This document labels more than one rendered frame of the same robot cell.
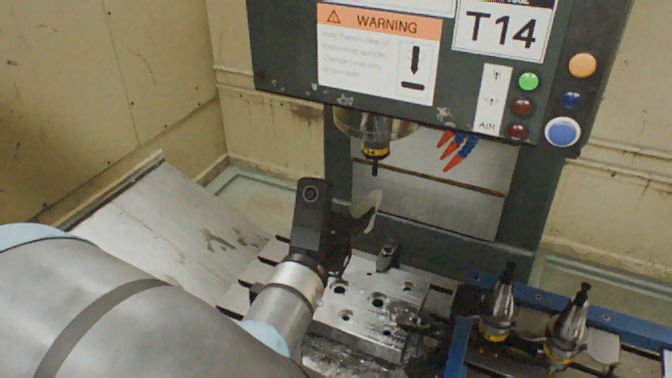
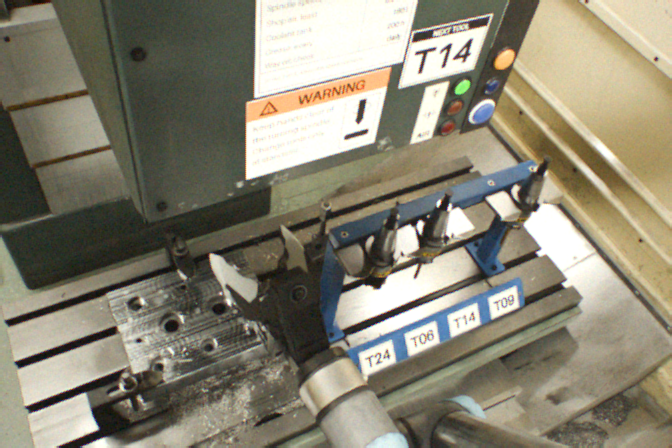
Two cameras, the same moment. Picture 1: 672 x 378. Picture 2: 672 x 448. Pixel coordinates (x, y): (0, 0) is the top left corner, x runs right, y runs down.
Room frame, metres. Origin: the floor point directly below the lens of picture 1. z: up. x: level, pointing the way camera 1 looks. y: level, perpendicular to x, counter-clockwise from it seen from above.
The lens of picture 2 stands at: (0.34, 0.35, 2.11)
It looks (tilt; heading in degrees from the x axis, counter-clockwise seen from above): 52 degrees down; 300
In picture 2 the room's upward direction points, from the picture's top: 11 degrees clockwise
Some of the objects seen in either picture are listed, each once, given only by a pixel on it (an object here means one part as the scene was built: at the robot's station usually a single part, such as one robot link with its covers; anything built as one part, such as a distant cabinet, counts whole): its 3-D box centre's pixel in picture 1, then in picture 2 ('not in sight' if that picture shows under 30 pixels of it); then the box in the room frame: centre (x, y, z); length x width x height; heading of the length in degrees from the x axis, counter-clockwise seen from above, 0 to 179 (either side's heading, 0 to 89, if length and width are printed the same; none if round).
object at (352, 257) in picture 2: (466, 302); (355, 261); (0.61, -0.23, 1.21); 0.07 x 0.05 x 0.01; 155
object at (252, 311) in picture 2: not in sight; (256, 301); (0.60, 0.04, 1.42); 0.09 x 0.05 x 0.02; 4
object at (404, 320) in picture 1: (424, 334); not in sight; (0.73, -0.20, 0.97); 0.13 x 0.03 x 0.15; 65
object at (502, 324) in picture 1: (498, 312); (382, 251); (0.59, -0.28, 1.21); 0.06 x 0.06 x 0.03
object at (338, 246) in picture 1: (317, 253); (298, 335); (0.54, 0.03, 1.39); 0.12 x 0.08 x 0.09; 160
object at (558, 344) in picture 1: (566, 334); (433, 232); (0.54, -0.38, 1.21); 0.06 x 0.06 x 0.03
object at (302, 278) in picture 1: (296, 291); (334, 385); (0.46, 0.05, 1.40); 0.08 x 0.05 x 0.08; 70
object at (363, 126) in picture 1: (378, 90); not in sight; (0.82, -0.07, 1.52); 0.16 x 0.16 x 0.12
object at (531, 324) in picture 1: (531, 323); (408, 242); (0.56, -0.33, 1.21); 0.07 x 0.05 x 0.01; 155
